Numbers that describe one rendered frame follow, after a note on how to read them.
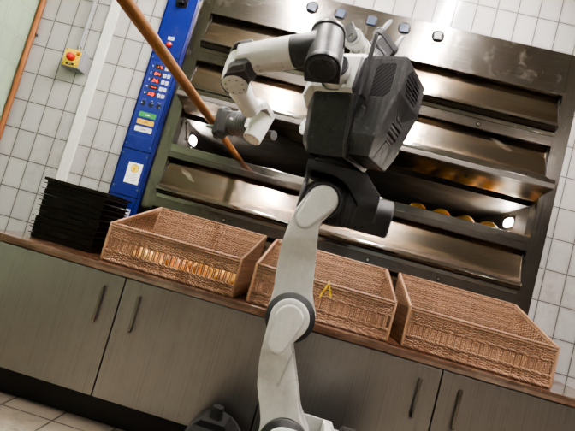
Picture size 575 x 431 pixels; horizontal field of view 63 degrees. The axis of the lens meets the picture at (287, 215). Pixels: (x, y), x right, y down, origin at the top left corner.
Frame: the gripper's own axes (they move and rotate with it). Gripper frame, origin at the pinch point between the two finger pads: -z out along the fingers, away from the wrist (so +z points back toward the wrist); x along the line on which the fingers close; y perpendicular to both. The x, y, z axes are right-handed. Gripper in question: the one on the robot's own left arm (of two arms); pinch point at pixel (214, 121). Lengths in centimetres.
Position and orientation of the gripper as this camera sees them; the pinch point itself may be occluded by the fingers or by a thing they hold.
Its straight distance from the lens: 181.1
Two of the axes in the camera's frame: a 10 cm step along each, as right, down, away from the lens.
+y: 5.8, 2.2, 7.9
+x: -2.7, 9.6, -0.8
